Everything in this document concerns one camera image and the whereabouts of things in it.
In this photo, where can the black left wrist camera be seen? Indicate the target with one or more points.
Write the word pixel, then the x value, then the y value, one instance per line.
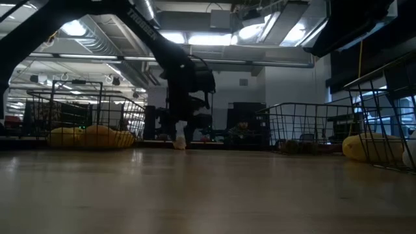
pixel 204 81

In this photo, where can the black upright box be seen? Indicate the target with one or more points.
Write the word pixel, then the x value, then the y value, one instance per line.
pixel 149 122

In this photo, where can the dark shelving unit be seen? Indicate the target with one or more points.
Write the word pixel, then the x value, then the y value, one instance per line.
pixel 71 113

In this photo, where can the yellow lemon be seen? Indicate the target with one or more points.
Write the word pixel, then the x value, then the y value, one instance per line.
pixel 125 139
pixel 65 137

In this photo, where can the grey ceiling box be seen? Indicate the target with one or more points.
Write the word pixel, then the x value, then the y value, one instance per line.
pixel 221 19

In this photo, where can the silver spiral ventilation duct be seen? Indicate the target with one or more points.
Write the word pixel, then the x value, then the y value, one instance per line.
pixel 97 45

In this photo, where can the black cabinet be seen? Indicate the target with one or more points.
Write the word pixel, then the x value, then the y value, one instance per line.
pixel 247 112

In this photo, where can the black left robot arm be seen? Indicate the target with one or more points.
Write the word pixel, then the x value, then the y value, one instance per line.
pixel 152 35

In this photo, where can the long grey ceiling pipe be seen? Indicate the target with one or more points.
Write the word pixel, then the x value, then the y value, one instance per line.
pixel 87 56

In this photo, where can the silver angled duct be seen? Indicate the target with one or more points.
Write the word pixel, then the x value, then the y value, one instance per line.
pixel 276 19

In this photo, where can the person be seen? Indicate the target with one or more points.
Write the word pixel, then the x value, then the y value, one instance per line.
pixel 242 126

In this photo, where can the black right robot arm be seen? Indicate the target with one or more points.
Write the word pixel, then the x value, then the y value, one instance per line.
pixel 351 26

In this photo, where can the white garlic bulb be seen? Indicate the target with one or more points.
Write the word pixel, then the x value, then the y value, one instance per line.
pixel 181 138

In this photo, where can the orange mango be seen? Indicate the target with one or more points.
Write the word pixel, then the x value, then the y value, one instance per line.
pixel 96 136

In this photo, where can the grey wall vent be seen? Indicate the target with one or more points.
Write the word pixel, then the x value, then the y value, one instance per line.
pixel 243 82

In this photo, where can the bright ceiling light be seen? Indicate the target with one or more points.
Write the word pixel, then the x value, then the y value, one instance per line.
pixel 209 39
pixel 174 37

